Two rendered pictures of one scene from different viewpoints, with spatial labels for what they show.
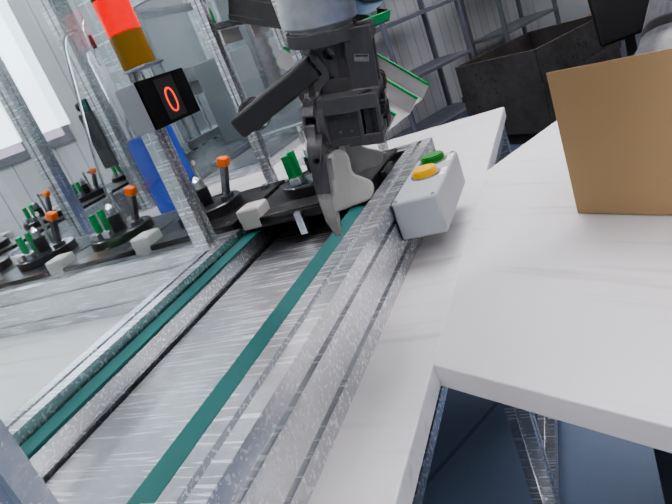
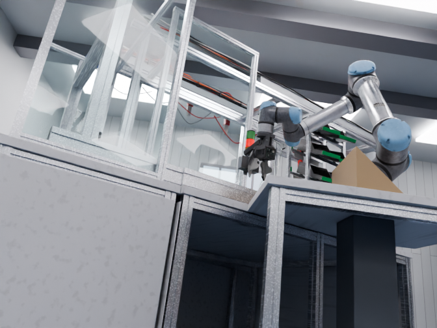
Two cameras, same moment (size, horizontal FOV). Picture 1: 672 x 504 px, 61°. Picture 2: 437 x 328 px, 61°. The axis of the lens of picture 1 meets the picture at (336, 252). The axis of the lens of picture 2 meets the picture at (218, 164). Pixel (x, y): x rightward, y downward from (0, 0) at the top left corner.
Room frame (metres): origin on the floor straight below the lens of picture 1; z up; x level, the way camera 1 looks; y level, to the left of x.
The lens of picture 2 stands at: (-0.81, -0.72, 0.46)
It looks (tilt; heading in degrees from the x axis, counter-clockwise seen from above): 21 degrees up; 32
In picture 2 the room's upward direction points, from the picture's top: 7 degrees clockwise
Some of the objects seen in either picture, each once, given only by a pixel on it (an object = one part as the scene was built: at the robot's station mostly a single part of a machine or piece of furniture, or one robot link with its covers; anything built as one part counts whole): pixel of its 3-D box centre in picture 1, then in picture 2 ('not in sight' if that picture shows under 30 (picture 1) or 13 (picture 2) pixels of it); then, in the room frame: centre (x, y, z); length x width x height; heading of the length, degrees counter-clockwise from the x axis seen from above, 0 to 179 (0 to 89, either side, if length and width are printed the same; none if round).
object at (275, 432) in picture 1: (367, 263); (263, 204); (0.73, -0.03, 0.91); 0.89 x 0.06 x 0.11; 153
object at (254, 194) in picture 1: (202, 194); not in sight; (1.16, 0.21, 1.01); 0.24 x 0.24 x 0.13; 63
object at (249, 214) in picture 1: (254, 215); not in sight; (1.00, 0.11, 0.97); 0.05 x 0.05 x 0.04; 63
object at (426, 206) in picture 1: (431, 191); not in sight; (0.87, -0.18, 0.93); 0.21 x 0.07 x 0.06; 153
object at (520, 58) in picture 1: (542, 83); not in sight; (4.31, -1.92, 0.33); 0.97 x 0.80 x 0.67; 121
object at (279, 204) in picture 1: (323, 187); not in sight; (1.04, -0.02, 0.96); 0.24 x 0.24 x 0.02; 63
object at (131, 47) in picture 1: (132, 49); not in sight; (0.93, 0.17, 1.29); 0.05 x 0.05 x 0.05
